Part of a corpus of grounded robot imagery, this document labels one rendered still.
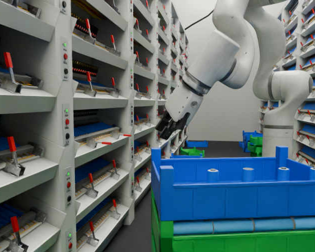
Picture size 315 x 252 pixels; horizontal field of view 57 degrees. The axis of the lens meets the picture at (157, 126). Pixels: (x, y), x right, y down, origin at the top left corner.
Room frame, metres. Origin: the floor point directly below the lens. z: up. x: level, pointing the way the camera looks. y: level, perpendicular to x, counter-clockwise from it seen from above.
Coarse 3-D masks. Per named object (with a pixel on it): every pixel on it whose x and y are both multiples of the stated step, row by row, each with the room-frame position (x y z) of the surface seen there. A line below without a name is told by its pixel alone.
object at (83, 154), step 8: (104, 120) 1.53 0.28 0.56; (112, 120) 1.52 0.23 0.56; (120, 128) 1.50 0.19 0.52; (128, 128) 1.51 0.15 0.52; (120, 136) 1.43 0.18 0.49; (128, 136) 1.51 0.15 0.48; (104, 144) 1.19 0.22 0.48; (112, 144) 1.28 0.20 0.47; (120, 144) 1.42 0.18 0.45; (80, 152) 0.98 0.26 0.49; (88, 152) 1.02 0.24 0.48; (96, 152) 1.11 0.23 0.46; (104, 152) 1.21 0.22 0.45; (80, 160) 0.98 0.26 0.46; (88, 160) 1.06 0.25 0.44
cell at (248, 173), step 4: (244, 168) 0.47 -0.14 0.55; (248, 168) 0.47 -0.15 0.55; (252, 168) 0.47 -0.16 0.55; (244, 172) 0.46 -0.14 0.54; (248, 172) 0.46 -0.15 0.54; (252, 172) 0.46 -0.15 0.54; (244, 176) 0.46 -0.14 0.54; (248, 176) 0.46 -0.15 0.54; (252, 176) 0.46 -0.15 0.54; (244, 180) 0.46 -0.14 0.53; (248, 180) 0.46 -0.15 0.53; (252, 180) 0.46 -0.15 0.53
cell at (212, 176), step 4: (212, 168) 0.47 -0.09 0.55; (208, 172) 0.46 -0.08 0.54; (212, 172) 0.46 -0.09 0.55; (216, 172) 0.46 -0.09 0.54; (208, 176) 0.46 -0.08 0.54; (212, 176) 0.46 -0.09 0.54; (216, 176) 0.46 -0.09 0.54; (208, 180) 0.46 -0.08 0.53; (212, 180) 0.46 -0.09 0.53; (216, 180) 0.46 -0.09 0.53
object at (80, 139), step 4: (112, 128) 1.42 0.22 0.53; (116, 128) 1.45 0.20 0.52; (96, 132) 1.23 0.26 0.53; (100, 132) 1.25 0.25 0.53; (104, 132) 1.29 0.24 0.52; (108, 132) 1.35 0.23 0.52; (80, 136) 1.08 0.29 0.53; (84, 136) 1.10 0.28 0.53; (88, 136) 1.12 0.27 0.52; (92, 136) 1.17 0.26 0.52; (96, 136) 1.21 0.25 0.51; (104, 136) 1.27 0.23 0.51; (76, 140) 1.03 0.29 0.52; (80, 140) 1.06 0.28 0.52; (84, 140) 1.10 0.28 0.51
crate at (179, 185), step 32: (160, 160) 0.60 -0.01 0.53; (192, 160) 0.62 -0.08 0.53; (224, 160) 0.63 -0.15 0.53; (256, 160) 0.64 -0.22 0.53; (288, 160) 0.62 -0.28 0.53; (160, 192) 0.42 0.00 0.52; (192, 192) 0.43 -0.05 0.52; (224, 192) 0.43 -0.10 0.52; (256, 192) 0.44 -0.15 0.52; (288, 192) 0.44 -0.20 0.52
